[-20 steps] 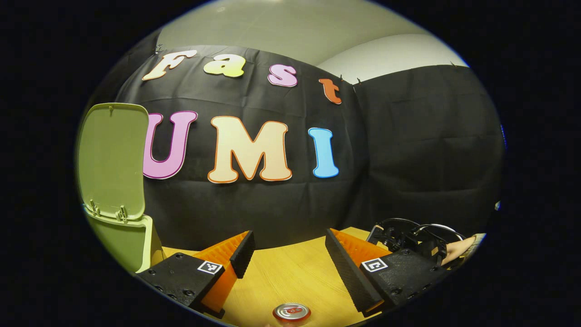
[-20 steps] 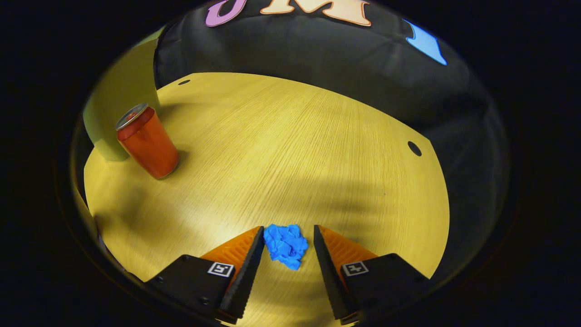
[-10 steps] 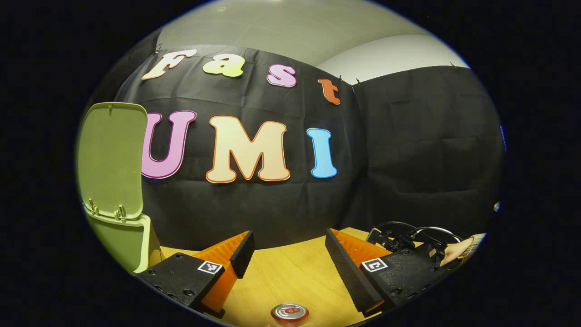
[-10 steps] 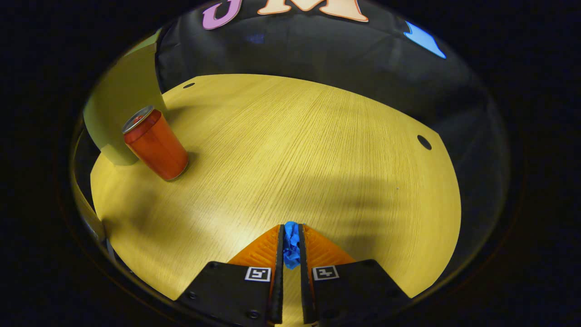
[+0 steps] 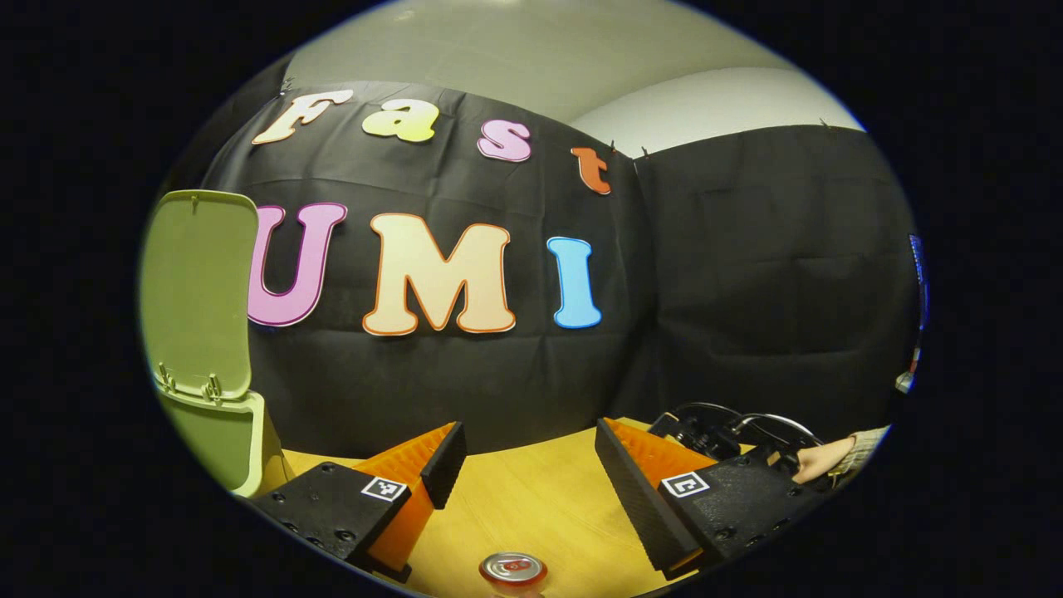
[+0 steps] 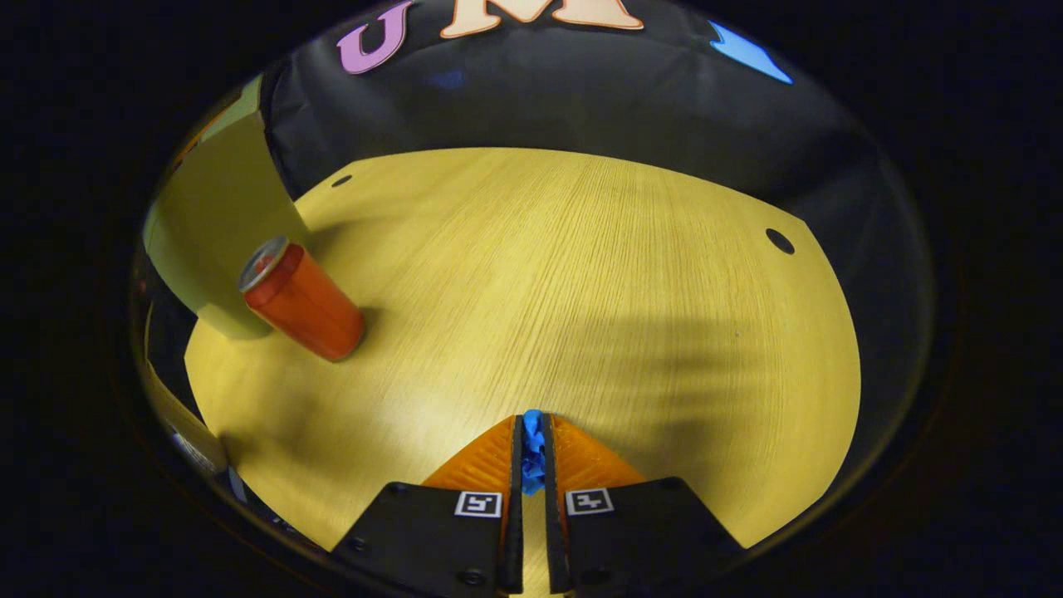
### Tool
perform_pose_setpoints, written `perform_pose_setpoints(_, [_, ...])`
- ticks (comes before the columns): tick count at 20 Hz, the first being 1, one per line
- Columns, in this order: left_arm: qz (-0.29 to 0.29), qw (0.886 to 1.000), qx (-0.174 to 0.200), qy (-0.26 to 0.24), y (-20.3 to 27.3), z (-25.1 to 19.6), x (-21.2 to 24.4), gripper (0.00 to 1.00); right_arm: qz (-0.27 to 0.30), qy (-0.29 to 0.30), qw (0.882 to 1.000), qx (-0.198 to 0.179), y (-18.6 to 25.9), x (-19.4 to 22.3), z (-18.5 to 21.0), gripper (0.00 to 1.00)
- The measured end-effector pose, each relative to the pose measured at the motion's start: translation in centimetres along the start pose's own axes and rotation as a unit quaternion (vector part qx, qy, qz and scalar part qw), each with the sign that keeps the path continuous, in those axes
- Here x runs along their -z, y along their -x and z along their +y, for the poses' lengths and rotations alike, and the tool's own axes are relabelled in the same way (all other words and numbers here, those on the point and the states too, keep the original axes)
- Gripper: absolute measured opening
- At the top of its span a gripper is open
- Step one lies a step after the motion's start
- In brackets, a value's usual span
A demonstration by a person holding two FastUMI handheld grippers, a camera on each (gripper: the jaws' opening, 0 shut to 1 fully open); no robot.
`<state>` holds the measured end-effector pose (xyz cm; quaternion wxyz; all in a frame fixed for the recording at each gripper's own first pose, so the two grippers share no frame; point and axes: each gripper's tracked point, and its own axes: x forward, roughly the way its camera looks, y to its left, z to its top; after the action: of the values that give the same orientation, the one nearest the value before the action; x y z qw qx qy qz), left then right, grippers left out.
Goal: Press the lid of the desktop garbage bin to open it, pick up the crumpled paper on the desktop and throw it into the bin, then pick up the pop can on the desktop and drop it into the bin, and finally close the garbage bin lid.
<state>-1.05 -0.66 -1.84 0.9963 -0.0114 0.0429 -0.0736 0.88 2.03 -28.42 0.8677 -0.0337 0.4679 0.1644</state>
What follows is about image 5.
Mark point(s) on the red pop can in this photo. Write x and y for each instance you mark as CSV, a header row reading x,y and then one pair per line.
x,y
512,571

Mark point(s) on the green desktop garbage bin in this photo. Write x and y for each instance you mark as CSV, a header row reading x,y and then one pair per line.
x,y
195,282

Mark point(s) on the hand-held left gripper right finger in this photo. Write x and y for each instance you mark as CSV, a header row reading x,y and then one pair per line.
x,y
631,498

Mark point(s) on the black backdrop cloth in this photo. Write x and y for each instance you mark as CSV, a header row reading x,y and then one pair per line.
x,y
706,274

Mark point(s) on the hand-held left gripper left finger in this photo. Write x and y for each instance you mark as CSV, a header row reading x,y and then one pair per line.
x,y
448,461

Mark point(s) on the wooden desktop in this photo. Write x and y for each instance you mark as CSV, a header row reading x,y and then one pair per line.
x,y
531,498

